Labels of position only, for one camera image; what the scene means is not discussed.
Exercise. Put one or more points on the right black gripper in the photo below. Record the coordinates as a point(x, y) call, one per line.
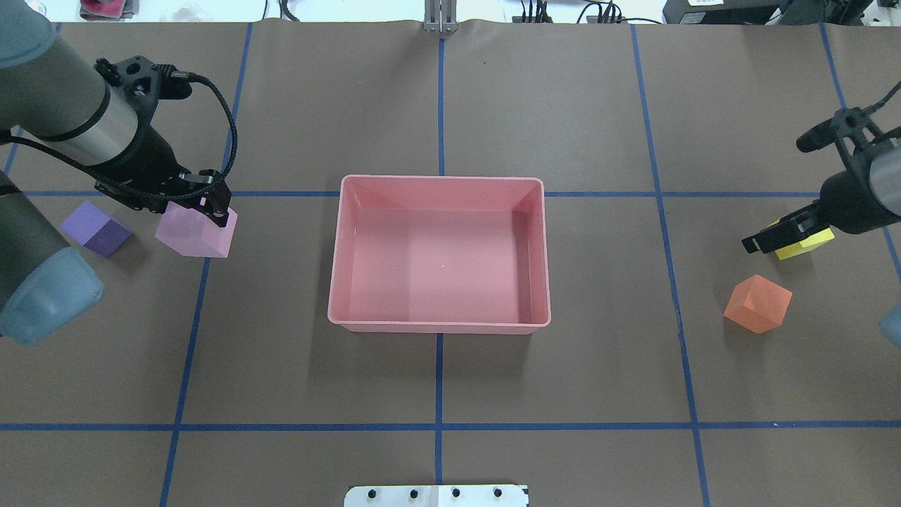
point(850, 210)

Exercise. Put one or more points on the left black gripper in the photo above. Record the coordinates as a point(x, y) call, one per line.
point(150, 161)

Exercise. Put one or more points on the light pink foam block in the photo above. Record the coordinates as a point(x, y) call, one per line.
point(192, 234)

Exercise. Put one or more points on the orange foam block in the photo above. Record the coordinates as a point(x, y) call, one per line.
point(758, 304)

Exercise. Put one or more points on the purple foam block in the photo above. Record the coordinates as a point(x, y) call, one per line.
point(96, 230)

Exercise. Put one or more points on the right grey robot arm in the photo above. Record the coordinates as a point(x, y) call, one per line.
point(855, 201)

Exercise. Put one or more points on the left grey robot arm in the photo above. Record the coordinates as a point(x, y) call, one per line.
point(97, 119)

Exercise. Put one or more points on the pink plastic bin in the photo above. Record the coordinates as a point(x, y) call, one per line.
point(440, 254)

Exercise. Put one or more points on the yellow foam block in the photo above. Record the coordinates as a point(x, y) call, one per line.
point(805, 245)

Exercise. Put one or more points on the metal clamp at table edge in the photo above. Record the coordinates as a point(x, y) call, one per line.
point(441, 16)

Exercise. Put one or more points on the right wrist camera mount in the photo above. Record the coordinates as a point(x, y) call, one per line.
point(854, 133)

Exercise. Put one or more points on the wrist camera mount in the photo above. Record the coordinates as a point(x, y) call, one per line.
point(143, 83)
point(854, 133)

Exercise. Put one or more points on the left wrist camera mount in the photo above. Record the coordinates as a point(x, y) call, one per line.
point(143, 83)

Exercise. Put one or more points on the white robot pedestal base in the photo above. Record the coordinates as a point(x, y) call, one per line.
point(439, 495)

